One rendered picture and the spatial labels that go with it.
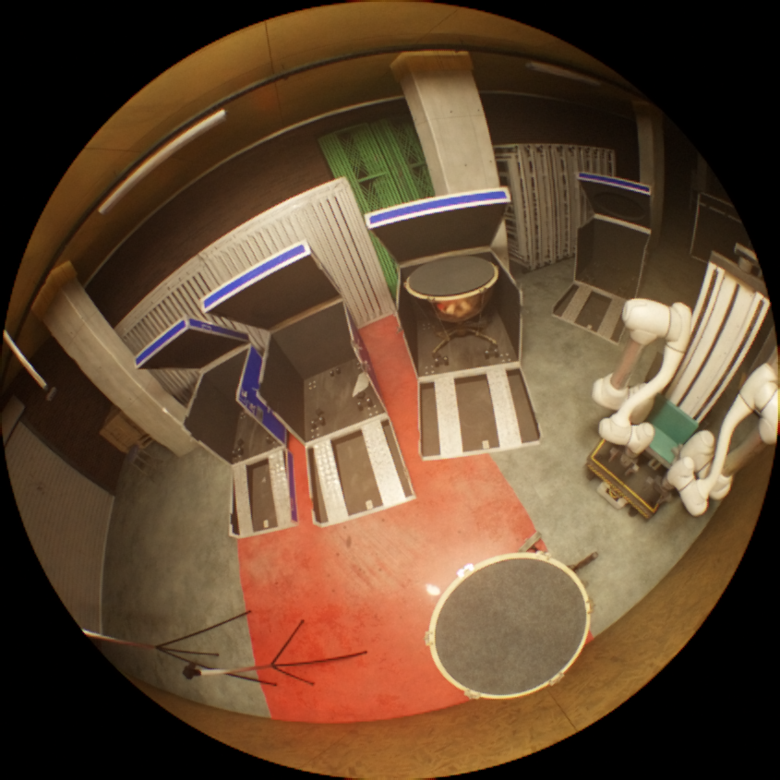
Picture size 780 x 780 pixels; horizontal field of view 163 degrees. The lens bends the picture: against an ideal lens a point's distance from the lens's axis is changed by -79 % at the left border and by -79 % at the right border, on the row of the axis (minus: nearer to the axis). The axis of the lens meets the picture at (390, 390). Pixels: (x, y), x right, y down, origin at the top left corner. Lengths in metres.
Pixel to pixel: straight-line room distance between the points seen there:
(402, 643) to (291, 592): 1.01
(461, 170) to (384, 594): 3.81
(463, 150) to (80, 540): 7.96
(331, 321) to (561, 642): 3.09
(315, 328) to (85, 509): 5.65
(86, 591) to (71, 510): 1.48
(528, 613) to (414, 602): 1.04
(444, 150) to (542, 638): 3.54
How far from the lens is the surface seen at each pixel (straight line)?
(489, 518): 2.16
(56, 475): 6.46
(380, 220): 2.04
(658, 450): 1.87
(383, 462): 2.37
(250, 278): 1.93
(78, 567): 6.28
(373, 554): 2.25
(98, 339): 3.86
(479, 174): 3.22
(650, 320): 1.20
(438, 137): 3.01
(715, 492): 1.79
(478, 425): 2.47
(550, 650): 1.38
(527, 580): 1.31
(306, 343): 3.08
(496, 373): 2.65
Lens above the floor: 2.10
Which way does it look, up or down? 45 degrees down
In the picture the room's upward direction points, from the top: 24 degrees counter-clockwise
